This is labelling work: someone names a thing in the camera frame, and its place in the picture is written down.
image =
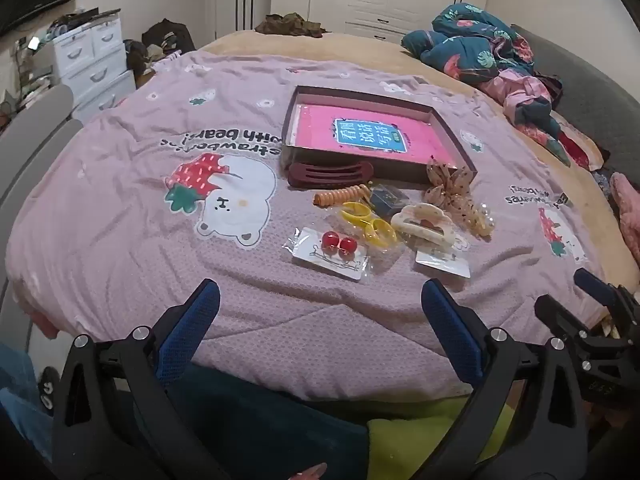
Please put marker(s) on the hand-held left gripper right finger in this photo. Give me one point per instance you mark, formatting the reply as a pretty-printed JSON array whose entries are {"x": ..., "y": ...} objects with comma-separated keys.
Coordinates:
[{"x": 450, "y": 330}]

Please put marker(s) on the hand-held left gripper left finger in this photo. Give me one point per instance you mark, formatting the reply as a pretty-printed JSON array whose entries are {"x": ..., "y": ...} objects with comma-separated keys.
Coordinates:
[{"x": 200, "y": 320}]

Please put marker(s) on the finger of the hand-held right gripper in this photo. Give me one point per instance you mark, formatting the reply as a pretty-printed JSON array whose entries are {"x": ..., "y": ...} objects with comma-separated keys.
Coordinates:
[
  {"x": 557, "y": 312},
  {"x": 592, "y": 282}
]

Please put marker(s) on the white card packet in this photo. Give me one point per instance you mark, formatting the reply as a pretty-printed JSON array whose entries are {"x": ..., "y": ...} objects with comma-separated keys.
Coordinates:
[{"x": 442, "y": 263}]

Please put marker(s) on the pearl hair clip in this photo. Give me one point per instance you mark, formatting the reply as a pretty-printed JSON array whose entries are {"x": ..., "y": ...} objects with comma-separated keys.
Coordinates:
[{"x": 482, "y": 223}]

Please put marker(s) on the cream hair claw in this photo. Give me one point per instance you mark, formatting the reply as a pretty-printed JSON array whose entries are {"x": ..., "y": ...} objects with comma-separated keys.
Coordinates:
[{"x": 405, "y": 223}]

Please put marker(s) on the red ball earrings card packet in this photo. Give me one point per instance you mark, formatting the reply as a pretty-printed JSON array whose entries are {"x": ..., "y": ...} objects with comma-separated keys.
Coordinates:
[{"x": 320, "y": 260}]

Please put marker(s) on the dotted organza hair bow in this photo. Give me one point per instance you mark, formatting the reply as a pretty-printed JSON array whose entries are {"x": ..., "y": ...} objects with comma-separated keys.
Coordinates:
[{"x": 450, "y": 185}]

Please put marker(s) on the blue packet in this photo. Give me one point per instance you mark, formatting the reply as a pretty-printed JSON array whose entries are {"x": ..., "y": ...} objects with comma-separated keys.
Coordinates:
[{"x": 385, "y": 200}]

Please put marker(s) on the shallow cardboard box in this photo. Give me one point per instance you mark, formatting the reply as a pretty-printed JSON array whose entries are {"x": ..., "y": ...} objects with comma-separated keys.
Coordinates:
[{"x": 390, "y": 167}]

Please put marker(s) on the maroon hair claw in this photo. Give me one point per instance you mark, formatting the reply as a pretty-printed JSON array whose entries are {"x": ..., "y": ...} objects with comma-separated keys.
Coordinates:
[{"x": 300, "y": 176}]

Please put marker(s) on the pink plush toy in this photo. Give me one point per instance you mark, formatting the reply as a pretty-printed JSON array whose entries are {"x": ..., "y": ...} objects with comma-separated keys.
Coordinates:
[{"x": 627, "y": 210}]

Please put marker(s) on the yellow green cloth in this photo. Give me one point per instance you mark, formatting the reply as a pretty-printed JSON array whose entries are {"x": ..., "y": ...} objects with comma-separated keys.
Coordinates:
[{"x": 415, "y": 430}]

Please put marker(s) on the pink strawberry bear blanket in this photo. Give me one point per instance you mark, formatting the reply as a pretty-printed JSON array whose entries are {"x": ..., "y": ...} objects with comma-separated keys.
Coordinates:
[{"x": 125, "y": 240}]

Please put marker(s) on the dark teal cloth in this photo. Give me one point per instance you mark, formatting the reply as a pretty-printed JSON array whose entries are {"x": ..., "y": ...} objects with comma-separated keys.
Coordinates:
[{"x": 250, "y": 425}]

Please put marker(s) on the black white slipper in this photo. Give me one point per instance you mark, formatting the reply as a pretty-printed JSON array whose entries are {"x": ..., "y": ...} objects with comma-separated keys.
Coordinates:
[{"x": 47, "y": 387}]

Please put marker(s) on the grey headboard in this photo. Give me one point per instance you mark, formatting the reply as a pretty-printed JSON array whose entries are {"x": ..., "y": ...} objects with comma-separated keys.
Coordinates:
[{"x": 590, "y": 95}]

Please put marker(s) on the blue jeans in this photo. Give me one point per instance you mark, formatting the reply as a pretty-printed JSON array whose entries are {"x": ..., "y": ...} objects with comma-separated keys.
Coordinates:
[{"x": 20, "y": 405}]

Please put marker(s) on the pink book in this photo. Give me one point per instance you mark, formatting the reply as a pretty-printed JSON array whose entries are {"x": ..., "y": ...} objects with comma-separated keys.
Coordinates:
[{"x": 320, "y": 130}]

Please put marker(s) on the grey chair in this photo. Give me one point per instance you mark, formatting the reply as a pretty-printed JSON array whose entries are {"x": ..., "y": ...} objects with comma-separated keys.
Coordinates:
[{"x": 45, "y": 110}]

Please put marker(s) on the teal floral quilt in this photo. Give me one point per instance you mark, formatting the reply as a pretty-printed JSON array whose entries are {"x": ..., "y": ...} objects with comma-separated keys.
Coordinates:
[{"x": 465, "y": 50}]

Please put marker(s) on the white drawer cabinet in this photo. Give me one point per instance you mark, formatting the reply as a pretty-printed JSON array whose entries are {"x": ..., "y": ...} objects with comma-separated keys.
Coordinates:
[{"x": 90, "y": 75}]

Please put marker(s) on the clothes pile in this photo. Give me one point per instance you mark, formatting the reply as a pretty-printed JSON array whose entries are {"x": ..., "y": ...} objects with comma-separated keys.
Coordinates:
[{"x": 142, "y": 55}]

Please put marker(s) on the dark bag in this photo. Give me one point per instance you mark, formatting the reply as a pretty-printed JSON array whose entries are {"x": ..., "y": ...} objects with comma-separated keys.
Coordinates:
[{"x": 165, "y": 35}]

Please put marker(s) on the clutter beside cabinet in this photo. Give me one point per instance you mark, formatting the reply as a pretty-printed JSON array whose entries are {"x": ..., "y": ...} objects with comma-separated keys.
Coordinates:
[{"x": 30, "y": 70}]

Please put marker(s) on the camouflage cloth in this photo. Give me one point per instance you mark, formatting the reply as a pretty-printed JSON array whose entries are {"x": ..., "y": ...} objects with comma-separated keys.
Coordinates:
[{"x": 290, "y": 24}]

